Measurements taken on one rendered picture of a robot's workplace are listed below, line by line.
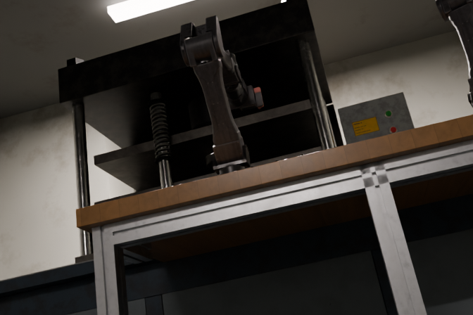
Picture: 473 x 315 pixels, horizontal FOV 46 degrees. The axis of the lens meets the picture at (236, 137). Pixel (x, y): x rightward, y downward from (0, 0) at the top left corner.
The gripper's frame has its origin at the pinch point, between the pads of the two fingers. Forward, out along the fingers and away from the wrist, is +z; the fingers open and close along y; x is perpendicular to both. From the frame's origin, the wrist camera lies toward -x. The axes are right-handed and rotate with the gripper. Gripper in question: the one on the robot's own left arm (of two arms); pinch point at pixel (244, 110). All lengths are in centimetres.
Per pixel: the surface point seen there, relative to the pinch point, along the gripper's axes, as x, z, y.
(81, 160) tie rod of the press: -30, 69, 92
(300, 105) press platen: -33, 76, -15
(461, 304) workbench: 70, -9, -45
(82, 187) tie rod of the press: -17, 69, 92
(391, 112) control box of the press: -20, 78, -53
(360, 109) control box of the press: -25, 79, -41
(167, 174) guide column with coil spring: -13, 70, 51
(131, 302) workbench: 53, -7, 41
